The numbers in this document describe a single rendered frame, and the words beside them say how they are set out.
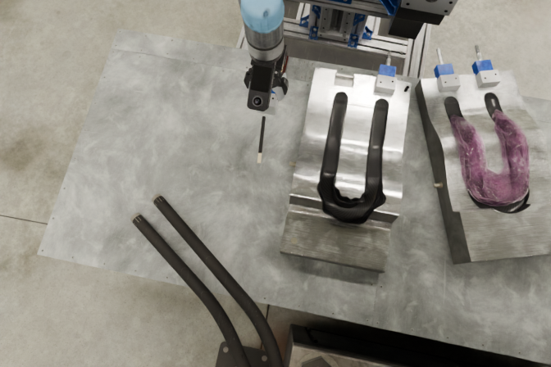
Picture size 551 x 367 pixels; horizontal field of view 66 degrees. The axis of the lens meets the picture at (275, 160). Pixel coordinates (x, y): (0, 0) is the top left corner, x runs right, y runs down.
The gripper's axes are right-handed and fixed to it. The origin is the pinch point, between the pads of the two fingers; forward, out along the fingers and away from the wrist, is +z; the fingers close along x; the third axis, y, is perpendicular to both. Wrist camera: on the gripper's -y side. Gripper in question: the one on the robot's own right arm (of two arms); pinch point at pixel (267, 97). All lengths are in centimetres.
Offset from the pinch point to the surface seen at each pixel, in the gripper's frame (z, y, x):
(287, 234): 9.0, -31.4, -11.3
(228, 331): 6, -56, -2
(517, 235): 4, -22, -64
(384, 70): 4.6, 16.0, -28.3
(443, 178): 9.1, -9.4, -47.6
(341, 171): 2.7, -14.6, -21.4
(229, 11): 95, 89, 43
